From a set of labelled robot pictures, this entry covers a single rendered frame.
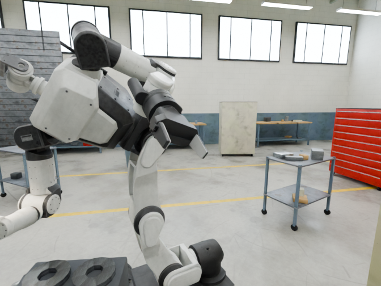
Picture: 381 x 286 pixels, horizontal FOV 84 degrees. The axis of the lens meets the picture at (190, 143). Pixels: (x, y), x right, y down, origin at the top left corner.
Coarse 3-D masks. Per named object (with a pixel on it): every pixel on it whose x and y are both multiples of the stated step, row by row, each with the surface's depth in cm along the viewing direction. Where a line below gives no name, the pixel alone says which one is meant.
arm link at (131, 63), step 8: (128, 48) 77; (120, 56) 72; (128, 56) 74; (136, 56) 76; (120, 64) 74; (128, 64) 75; (136, 64) 76; (144, 64) 78; (152, 64) 80; (160, 64) 81; (120, 72) 78; (128, 72) 77; (136, 72) 78; (144, 72) 79; (152, 72) 81; (168, 72) 81; (144, 80) 82
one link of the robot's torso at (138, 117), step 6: (138, 120) 86; (144, 120) 87; (138, 126) 86; (144, 126) 87; (132, 132) 85; (138, 132) 86; (126, 138) 86; (132, 138) 86; (120, 144) 91; (126, 144) 85; (132, 144) 86; (132, 150) 90
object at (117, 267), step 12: (36, 264) 51; (48, 264) 50; (60, 264) 50; (72, 264) 51; (84, 264) 50; (96, 264) 50; (108, 264) 50; (120, 264) 51; (24, 276) 48; (36, 276) 46; (48, 276) 48; (60, 276) 46; (72, 276) 46; (84, 276) 46; (96, 276) 46; (108, 276) 46; (120, 276) 48
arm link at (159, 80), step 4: (156, 72) 63; (152, 76) 58; (156, 76) 58; (160, 76) 61; (164, 76) 65; (152, 80) 58; (156, 80) 58; (160, 80) 58; (164, 80) 60; (168, 80) 64; (156, 84) 58; (160, 84) 58; (164, 84) 58; (168, 84) 60; (172, 84) 65; (160, 88) 58; (164, 88) 59; (168, 88) 61
